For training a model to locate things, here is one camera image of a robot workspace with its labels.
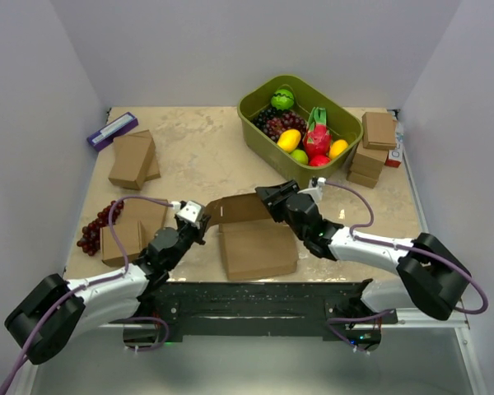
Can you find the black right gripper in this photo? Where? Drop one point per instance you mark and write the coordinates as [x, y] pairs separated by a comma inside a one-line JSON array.
[[270, 196]]

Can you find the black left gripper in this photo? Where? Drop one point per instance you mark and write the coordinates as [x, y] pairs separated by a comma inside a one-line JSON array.
[[200, 231]]

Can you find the brown cardboard box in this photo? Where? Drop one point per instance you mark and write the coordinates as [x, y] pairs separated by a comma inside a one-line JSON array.
[[252, 245]]

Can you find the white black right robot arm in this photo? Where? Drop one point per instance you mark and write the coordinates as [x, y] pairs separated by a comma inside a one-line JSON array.
[[429, 277]]

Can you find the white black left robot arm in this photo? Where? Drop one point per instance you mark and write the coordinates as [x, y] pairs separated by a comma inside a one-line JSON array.
[[57, 310]]

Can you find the folded cardboard box lower left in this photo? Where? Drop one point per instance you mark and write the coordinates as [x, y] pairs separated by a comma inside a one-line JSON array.
[[135, 228]]

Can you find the cardboard box under upper left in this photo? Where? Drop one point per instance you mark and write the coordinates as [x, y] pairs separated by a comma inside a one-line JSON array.
[[153, 169]]

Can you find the folded cardboard box upper left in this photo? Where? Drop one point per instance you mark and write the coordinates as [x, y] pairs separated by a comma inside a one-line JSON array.
[[130, 165]]

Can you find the top cardboard box right stack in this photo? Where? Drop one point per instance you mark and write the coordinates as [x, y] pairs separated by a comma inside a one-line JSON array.
[[379, 131]]

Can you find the purple white flat box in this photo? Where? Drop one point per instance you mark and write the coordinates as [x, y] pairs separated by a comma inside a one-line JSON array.
[[103, 137]]

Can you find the green lime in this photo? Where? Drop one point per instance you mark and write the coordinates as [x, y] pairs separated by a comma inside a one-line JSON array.
[[300, 156]]

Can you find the red apple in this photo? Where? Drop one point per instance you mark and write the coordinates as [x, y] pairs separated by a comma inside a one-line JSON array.
[[319, 160]]

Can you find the yellow mango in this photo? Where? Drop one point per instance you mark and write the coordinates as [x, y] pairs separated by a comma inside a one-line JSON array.
[[289, 140]]

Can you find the pink dragon fruit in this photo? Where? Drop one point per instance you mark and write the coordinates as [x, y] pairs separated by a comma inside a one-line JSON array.
[[317, 138]]

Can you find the olive green plastic basket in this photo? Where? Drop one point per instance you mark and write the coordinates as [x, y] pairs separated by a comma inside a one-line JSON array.
[[341, 125]]

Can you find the red grape bunch in basket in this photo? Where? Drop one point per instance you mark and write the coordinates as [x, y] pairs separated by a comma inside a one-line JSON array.
[[279, 124]]

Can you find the dark purple grape bunch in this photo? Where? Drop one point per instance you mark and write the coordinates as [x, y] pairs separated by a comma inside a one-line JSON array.
[[263, 117]]

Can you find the orange yellow fruit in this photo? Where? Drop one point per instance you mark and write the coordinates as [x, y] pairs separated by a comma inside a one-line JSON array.
[[337, 148]]

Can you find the lower cardboard boxes right stack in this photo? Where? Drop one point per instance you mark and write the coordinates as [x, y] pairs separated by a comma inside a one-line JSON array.
[[366, 166]]

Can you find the green black striped fruit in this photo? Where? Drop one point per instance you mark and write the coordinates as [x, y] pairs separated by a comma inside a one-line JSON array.
[[282, 99]]

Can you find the red grape bunch on table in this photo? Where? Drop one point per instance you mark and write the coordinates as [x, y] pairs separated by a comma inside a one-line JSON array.
[[89, 240]]

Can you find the red white small carton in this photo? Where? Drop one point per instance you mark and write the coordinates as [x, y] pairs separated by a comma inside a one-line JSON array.
[[395, 156]]

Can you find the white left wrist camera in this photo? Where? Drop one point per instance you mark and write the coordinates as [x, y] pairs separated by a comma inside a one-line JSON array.
[[191, 212]]

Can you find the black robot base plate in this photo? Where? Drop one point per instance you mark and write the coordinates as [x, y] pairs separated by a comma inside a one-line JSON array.
[[327, 310]]

